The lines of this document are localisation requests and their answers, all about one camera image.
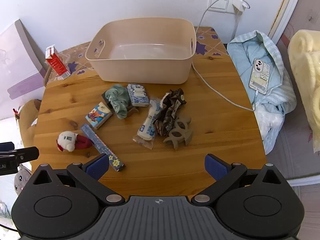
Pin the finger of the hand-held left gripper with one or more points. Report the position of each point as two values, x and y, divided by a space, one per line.
10 170
25 153

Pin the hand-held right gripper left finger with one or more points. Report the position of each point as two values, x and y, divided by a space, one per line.
97 166

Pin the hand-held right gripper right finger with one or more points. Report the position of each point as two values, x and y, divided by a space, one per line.
215 166

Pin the long blue star packet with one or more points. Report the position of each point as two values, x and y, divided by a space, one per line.
100 145

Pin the white red plush toy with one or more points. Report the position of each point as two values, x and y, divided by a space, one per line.
67 141

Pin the white blue plastic packet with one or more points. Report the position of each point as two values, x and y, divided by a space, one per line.
147 127

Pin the green fabric scrunchie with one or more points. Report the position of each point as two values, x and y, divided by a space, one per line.
117 100

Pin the blue white tissue pack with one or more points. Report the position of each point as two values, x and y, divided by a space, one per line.
137 95

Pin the beige plastic storage bin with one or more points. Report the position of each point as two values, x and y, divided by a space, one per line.
140 70

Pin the grey plush toy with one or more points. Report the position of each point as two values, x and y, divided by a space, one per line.
21 180

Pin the brown plush toy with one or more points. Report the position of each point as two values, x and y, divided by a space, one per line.
27 120

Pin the purple white flat box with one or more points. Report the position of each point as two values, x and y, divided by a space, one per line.
17 67

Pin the red white carton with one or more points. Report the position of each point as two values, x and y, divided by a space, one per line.
57 65

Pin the phone in printed case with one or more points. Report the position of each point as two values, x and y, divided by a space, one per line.
260 77

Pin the light blue jacket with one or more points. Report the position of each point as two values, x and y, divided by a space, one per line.
250 52

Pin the yellow fleece blanket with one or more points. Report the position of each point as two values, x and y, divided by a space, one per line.
305 67

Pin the white charger plug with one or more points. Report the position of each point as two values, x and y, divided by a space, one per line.
238 5

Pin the white wall socket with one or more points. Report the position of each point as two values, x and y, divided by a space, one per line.
216 3

